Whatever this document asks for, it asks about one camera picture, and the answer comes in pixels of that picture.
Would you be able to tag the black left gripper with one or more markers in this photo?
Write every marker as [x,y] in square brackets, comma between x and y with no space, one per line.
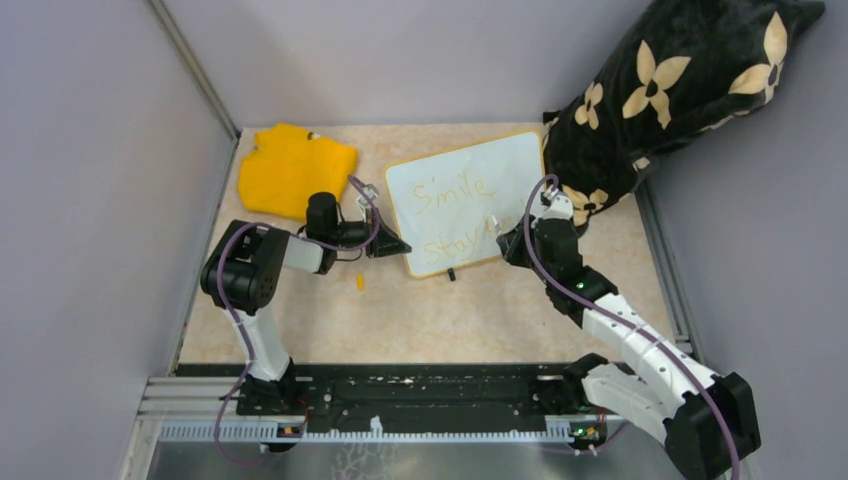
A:
[386,242]

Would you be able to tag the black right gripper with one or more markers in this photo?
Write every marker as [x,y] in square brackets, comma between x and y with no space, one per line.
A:
[511,242]

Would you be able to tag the yellow framed whiteboard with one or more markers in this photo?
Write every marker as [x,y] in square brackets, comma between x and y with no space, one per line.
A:
[441,202]

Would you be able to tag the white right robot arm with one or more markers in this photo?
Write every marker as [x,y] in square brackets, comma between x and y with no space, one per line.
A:
[629,338]

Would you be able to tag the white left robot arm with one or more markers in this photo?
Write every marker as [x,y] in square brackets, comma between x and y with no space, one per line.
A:
[243,271]

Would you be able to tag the yellow folded cloth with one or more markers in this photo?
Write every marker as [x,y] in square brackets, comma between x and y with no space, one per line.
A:
[289,164]

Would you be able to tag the black floral pillow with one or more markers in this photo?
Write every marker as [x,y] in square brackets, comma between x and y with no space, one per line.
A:
[683,69]

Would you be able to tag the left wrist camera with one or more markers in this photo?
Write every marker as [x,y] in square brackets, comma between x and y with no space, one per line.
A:
[367,195]

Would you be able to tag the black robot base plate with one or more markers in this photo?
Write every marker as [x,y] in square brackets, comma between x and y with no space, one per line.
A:
[456,399]

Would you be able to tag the aluminium frame rail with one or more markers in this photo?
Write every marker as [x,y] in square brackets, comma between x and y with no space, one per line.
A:
[161,393]

